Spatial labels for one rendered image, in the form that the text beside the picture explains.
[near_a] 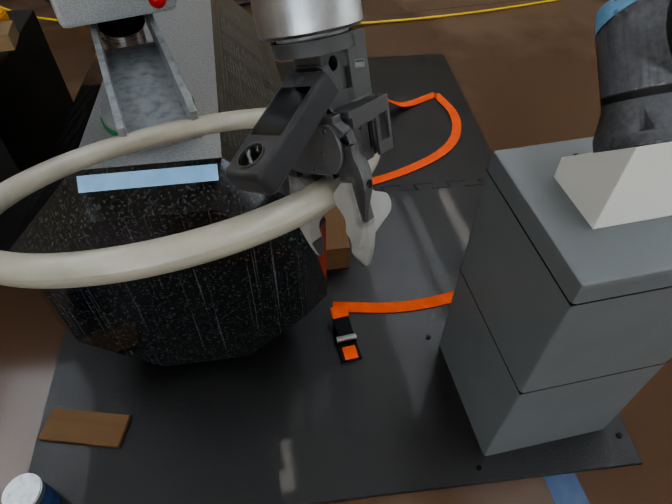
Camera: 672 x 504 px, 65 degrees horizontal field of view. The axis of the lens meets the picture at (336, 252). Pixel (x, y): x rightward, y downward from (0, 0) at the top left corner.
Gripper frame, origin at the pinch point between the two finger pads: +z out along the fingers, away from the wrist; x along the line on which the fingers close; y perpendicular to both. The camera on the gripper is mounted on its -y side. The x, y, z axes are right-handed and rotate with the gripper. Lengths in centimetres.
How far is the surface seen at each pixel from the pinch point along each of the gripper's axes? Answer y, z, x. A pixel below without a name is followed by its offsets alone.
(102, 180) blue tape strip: 19, 8, 84
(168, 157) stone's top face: 32, 6, 75
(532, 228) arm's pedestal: 63, 28, 3
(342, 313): 78, 80, 74
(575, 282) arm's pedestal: 52, 32, -9
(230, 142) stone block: 46, 7, 71
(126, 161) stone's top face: 25, 5, 82
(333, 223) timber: 103, 60, 94
